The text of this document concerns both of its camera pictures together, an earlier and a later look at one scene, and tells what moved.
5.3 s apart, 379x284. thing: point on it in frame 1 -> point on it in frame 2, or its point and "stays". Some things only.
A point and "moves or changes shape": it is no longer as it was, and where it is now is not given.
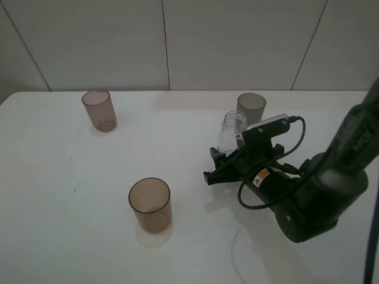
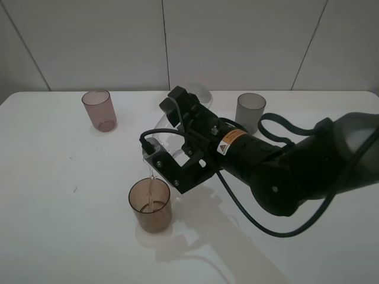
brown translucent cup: x=150 y=199 stays
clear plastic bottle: x=234 y=122 moves or changes shape
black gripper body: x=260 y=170 -> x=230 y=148
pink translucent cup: x=100 y=109 stays
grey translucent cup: x=252 y=105 stays
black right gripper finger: x=219 y=158 -> x=189 y=100
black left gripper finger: x=230 y=170 -> x=169 y=106
